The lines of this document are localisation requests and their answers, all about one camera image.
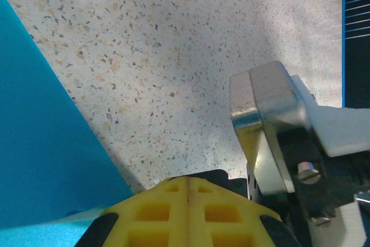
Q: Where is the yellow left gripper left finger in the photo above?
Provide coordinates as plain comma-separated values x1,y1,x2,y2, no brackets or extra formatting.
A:
76,176,189,247

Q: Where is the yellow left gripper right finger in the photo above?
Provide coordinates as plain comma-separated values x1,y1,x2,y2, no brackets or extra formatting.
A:
187,175,301,247

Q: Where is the blue square paper sheet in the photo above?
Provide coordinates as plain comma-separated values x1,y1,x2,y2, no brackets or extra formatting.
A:
0,0,136,247

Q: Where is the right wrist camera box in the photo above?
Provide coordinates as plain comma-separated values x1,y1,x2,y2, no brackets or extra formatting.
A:
229,60,370,201

